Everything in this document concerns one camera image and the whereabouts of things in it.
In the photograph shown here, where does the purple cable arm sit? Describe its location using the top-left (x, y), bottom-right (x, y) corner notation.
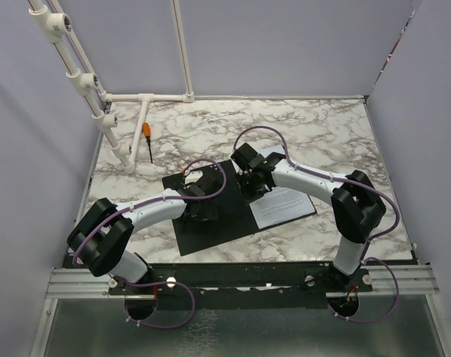
top-left (233, 126), bottom-right (401, 324)
top-left (71, 158), bottom-right (227, 330)

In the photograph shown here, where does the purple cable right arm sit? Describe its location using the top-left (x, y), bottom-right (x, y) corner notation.
top-left (233, 126), bottom-right (401, 324)

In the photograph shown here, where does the white pvc pipe frame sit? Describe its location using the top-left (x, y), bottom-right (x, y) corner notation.
top-left (28, 1), bottom-right (195, 174)

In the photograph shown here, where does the aluminium rail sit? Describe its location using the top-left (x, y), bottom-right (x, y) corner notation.
top-left (46, 265), bottom-right (440, 300)

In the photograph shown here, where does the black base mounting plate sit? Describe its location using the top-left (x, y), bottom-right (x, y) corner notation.
top-left (109, 261), bottom-right (371, 310)

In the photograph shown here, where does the printed paper sheet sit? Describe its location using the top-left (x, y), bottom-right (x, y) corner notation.
top-left (249, 187), bottom-right (317, 230)

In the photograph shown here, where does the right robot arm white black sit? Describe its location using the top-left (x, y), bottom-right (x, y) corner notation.
top-left (231, 144), bottom-right (386, 291)

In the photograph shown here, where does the grey black file folder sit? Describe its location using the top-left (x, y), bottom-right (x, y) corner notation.
top-left (172, 159), bottom-right (317, 256)

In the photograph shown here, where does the orange handle screwdriver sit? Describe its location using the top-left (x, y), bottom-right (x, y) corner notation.
top-left (142, 122), bottom-right (153, 163)

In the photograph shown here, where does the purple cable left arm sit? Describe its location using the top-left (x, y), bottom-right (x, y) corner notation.
top-left (71, 158), bottom-right (227, 330)

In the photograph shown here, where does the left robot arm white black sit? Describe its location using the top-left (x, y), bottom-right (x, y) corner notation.
top-left (67, 169), bottom-right (227, 294)

